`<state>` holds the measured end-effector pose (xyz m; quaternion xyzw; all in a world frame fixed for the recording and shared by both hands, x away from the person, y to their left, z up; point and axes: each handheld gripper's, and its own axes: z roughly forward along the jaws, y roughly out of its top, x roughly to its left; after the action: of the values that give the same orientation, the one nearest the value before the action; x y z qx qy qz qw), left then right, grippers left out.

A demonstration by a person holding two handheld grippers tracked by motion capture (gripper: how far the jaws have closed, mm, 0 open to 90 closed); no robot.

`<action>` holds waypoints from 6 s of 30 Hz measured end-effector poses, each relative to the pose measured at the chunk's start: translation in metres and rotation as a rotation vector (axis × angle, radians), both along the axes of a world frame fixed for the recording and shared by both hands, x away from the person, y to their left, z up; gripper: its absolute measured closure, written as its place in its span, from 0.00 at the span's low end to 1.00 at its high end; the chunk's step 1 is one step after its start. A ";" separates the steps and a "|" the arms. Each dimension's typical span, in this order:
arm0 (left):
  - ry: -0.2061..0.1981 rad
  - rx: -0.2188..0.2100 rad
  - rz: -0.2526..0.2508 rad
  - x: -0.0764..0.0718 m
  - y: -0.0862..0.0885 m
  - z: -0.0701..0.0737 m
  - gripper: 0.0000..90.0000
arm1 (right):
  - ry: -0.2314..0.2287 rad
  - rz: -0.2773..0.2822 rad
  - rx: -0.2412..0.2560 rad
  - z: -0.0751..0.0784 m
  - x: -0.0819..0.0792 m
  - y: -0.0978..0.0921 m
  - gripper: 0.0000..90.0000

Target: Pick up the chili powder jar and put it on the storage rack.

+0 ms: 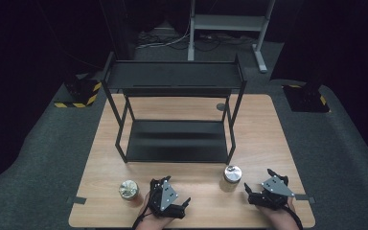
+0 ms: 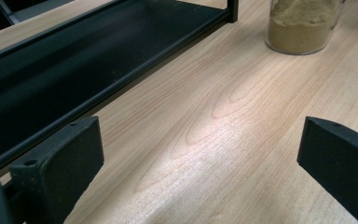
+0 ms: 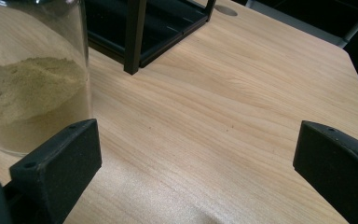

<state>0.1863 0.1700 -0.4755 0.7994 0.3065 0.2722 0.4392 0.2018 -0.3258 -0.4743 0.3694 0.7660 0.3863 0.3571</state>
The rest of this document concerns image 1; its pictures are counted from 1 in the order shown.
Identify silver-lidded glass jar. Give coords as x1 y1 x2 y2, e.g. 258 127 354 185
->
218 164 243 194

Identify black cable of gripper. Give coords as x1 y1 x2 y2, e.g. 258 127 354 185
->
131 191 151 230
281 204 305 230

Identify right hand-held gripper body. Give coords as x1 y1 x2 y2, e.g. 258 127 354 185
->
247 174 296 211

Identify grey metal stand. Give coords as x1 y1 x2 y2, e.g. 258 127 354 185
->
187 0 276 74

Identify person's right hand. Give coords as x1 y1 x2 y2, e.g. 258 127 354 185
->
257 197 300 230

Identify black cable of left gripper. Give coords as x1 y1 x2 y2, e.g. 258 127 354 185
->
131 191 151 230

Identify grey tape strip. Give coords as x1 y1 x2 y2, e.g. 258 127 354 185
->
65 195 87 206
294 193 316 205

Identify bundle of floor cables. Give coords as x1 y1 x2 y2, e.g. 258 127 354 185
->
136 30 257 53

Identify black stand base hazard tape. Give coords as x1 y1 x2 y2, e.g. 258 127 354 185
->
281 83 331 114
54 75 103 109

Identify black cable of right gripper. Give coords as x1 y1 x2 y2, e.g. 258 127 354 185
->
281 204 305 230

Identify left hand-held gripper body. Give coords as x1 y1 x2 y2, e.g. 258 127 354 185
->
148 177 187 220

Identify person's left hand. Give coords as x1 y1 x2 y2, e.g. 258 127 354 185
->
136 192 174 230

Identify black two-tier metal rack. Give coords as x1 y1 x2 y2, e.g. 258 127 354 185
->
101 52 248 165

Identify gold-lidded glass jar red contents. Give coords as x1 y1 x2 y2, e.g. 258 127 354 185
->
118 179 141 206

